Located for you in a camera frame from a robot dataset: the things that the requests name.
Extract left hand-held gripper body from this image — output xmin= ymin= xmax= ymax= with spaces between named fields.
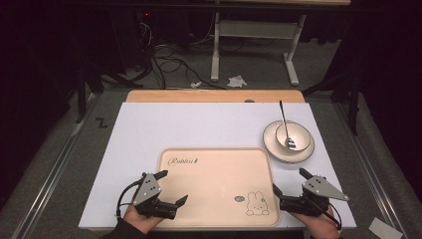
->
xmin=131 ymin=172 xmax=179 ymax=220

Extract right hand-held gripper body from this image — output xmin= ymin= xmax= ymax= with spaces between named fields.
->
xmin=279 ymin=174 xmax=350 ymax=217

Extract beige tray with rabbit print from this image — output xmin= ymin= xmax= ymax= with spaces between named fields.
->
xmin=156 ymin=146 xmax=281 ymax=229

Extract person's left hand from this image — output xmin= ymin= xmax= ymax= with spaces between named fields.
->
xmin=122 ymin=203 xmax=163 ymax=235

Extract person's right hand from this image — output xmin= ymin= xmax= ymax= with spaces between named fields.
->
xmin=291 ymin=206 xmax=341 ymax=239

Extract white bowl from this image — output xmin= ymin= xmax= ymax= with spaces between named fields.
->
xmin=275 ymin=120 xmax=313 ymax=153

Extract white plate with dark rim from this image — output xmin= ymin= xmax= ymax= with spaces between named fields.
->
xmin=262 ymin=119 xmax=316 ymax=164

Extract metal spoon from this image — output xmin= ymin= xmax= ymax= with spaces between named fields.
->
xmin=279 ymin=100 xmax=298 ymax=151

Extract white flat board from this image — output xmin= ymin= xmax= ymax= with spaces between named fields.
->
xmin=78 ymin=102 xmax=357 ymax=231

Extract white paper sheet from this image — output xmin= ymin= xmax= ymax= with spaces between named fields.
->
xmin=367 ymin=216 xmax=404 ymax=239

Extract black metal stand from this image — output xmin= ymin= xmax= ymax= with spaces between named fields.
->
xmin=301 ymin=71 xmax=363 ymax=136
xmin=74 ymin=61 xmax=105 ymax=124

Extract wooden table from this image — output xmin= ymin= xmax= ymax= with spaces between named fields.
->
xmin=125 ymin=89 xmax=307 ymax=104

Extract large crumpled white paper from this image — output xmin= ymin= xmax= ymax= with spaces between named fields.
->
xmin=227 ymin=75 xmax=248 ymax=89

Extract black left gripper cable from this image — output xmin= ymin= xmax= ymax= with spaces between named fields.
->
xmin=115 ymin=178 xmax=146 ymax=219

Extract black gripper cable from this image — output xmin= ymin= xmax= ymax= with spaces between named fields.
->
xmin=312 ymin=198 xmax=343 ymax=231
xmin=115 ymin=178 xmax=146 ymax=219

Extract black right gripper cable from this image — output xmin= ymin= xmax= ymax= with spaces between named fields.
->
xmin=312 ymin=198 xmax=343 ymax=231

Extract metal floor rail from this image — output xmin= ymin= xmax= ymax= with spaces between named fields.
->
xmin=332 ymin=102 xmax=410 ymax=239
xmin=10 ymin=94 xmax=98 ymax=239

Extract black floor cables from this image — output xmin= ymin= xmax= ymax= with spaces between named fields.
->
xmin=138 ymin=22 xmax=227 ymax=91

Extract white metal desk frame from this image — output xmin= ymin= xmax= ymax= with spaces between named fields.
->
xmin=210 ymin=12 xmax=308 ymax=87

